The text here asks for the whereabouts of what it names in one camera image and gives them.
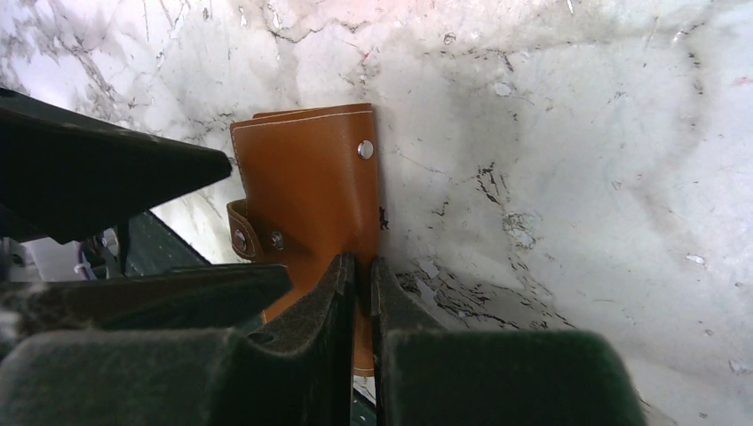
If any black metal base rail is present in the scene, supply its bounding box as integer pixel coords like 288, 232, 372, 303
125, 211, 210, 276

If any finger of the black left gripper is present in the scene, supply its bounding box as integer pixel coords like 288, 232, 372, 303
1, 89, 232, 244
1, 264, 291, 335

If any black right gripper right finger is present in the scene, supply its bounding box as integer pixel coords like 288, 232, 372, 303
371, 257, 646, 425

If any brown leather card holder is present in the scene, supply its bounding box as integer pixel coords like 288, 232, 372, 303
226, 103, 381, 377

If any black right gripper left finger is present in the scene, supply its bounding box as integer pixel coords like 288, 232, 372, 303
1, 254, 356, 425

